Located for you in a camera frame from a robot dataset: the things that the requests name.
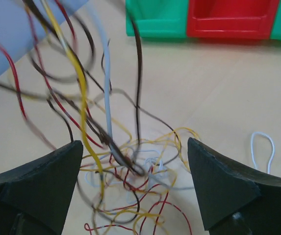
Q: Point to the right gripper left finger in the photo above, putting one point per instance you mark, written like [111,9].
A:
[35,197]

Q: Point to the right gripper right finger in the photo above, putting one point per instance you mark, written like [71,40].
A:
[234,199]

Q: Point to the left green bin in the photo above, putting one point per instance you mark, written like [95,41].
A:
[160,18]

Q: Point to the red bin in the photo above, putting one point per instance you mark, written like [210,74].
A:
[241,19]

